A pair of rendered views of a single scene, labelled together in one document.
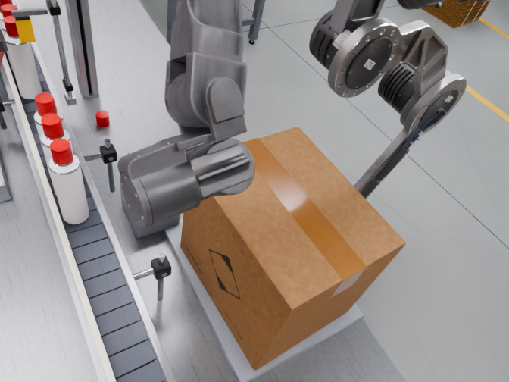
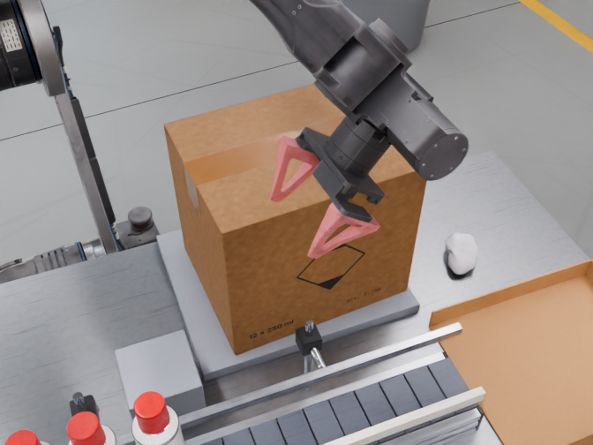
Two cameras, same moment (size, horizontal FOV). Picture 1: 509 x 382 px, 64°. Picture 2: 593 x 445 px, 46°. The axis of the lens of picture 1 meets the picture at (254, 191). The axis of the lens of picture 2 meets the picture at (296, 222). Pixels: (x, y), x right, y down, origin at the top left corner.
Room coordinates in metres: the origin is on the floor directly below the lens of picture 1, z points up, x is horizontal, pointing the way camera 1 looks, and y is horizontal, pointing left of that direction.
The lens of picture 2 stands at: (0.17, 0.63, 1.74)
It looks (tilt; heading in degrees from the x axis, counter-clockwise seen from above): 46 degrees down; 291
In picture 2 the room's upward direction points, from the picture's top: straight up
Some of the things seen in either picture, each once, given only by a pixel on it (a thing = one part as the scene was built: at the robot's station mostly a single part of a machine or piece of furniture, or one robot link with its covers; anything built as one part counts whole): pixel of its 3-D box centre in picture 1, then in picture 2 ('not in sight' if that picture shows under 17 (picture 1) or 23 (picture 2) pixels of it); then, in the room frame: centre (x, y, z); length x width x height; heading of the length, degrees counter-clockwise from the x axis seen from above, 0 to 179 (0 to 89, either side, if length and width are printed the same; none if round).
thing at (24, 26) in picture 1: (25, 29); not in sight; (0.72, 0.56, 1.09); 0.03 x 0.01 x 0.06; 132
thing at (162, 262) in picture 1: (149, 283); (315, 369); (0.34, 0.14, 0.91); 0.07 x 0.03 x 0.17; 132
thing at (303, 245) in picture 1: (276, 244); (292, 212); (0.45, -0.07, 0.99); 0.30 x 0.24 x 0.27; 46
